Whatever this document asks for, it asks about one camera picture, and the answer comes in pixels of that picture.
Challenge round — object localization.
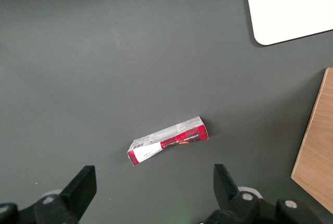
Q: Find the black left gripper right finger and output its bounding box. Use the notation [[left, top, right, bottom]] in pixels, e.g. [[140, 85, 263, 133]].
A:
[[205, 164, 333, 224]]

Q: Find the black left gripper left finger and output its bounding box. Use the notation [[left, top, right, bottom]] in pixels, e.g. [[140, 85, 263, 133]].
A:
[[0, 165, 97, 224]]

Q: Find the red cookie box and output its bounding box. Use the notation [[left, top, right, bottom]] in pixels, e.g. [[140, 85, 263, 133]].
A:
[[126, 116, 210, 167]]

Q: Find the white rectangular tray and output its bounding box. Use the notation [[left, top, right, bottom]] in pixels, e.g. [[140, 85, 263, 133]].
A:
[[244, 0, 333, 46]]

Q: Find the wooden drawer cabinet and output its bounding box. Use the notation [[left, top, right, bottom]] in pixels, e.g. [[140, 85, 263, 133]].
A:
[[290, 67, 333, 215]]

